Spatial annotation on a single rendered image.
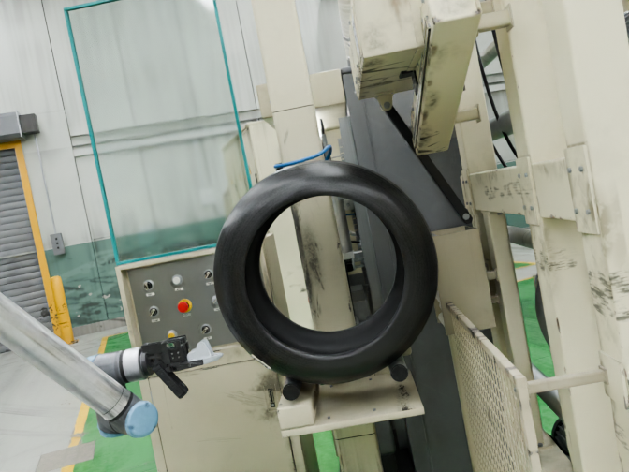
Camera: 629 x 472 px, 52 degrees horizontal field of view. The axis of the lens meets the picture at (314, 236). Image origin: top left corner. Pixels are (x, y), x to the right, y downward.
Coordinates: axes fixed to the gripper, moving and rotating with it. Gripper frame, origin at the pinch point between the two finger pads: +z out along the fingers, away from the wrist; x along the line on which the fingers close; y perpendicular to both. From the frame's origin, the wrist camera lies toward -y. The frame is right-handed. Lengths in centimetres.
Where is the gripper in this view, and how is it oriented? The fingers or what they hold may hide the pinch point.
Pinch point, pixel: (218, 358)
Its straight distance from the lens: 180.7
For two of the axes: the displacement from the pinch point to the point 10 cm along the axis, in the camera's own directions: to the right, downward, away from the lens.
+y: -1.8, -9.8, -0.5
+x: 0.5, -0.6, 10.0
